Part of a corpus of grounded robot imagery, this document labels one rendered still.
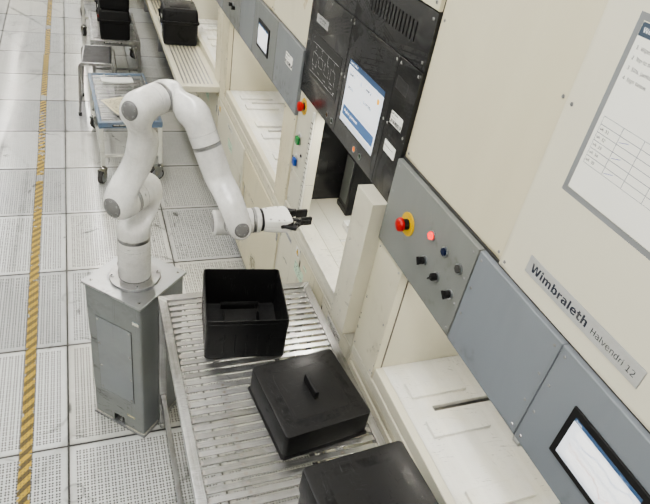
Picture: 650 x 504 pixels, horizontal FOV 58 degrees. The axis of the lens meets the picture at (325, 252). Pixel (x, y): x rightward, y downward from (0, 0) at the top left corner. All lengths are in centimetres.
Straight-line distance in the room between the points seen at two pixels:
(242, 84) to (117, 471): 237
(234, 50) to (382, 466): 282
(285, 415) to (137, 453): 110
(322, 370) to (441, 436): 42
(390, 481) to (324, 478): 16
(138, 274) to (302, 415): 88
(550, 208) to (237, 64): 288
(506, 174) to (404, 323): 72
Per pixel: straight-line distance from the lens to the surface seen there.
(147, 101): 188
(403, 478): 157
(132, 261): 228
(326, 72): 222
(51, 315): 340
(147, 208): 222
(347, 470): 154
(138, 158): 202
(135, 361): 248
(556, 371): 124
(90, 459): 278
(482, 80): 141
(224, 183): 186
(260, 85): 392
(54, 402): 299
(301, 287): 239
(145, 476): 271
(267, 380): 188
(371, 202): 176
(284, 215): 197
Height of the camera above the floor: 227
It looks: 35 degrees down
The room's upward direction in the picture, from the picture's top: 11 degrees clockwise
